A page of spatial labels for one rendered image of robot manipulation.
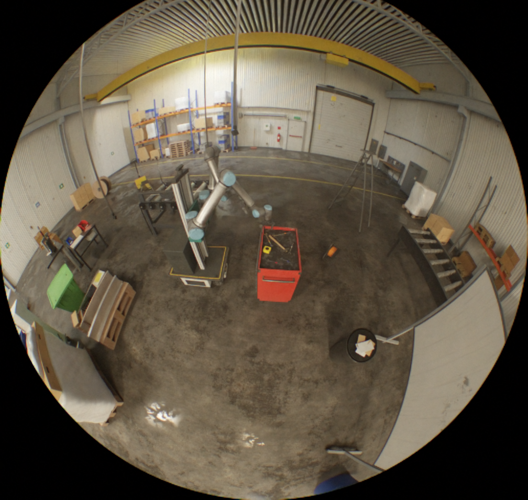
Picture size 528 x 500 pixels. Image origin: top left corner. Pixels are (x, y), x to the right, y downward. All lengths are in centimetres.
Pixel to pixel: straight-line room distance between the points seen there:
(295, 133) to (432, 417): 1207
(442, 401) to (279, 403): 181
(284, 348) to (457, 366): 209
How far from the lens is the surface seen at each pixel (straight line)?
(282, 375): 236
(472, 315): 196
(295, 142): 1145
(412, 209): 754
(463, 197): 869
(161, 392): 273
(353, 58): 903
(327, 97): 1178
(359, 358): 202
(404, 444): 218
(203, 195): 209
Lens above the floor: 233
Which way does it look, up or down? 43 degrees down
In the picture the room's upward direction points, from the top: 3 degrees clockwise
